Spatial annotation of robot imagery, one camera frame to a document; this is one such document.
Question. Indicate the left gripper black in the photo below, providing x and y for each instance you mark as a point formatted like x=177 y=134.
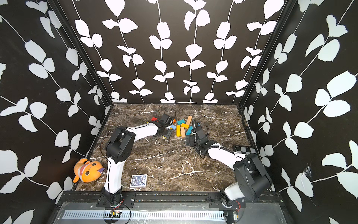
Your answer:
x=168 y=134

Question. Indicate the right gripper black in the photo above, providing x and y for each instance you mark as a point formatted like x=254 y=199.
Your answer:
x=192 y=139

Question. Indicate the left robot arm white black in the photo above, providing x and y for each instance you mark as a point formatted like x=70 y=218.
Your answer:
x=119 y=148

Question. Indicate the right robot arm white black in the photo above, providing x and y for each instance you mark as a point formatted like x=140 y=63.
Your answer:
x=252 y=179

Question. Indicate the amber long block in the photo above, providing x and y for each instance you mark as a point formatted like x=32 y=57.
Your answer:
x=178 y=131

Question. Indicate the cyan long block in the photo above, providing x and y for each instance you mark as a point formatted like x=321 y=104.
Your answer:
x=189 y=131

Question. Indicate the tan wood long block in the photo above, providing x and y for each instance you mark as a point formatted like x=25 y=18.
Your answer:
x=183 y=133

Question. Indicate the teal short block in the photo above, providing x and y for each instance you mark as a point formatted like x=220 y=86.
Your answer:
x=180 y=122

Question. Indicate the amber short block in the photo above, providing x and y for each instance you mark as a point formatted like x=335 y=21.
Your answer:
x=186 y=126

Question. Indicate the natural wood long block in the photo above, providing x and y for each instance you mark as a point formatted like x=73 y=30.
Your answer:
x=189 y=119

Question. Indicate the black white checkerboard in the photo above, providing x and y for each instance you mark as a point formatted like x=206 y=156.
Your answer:
x=244 y=149

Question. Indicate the orange plush toy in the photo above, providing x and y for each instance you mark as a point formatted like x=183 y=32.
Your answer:
x=87 y=171

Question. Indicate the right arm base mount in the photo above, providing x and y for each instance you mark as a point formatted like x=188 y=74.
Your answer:
x=220 y=201

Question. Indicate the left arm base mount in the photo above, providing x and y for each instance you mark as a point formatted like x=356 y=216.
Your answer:
x=110 y=201

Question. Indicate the white perforated rail strip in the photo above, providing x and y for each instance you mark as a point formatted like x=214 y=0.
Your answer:
x=142 y=215

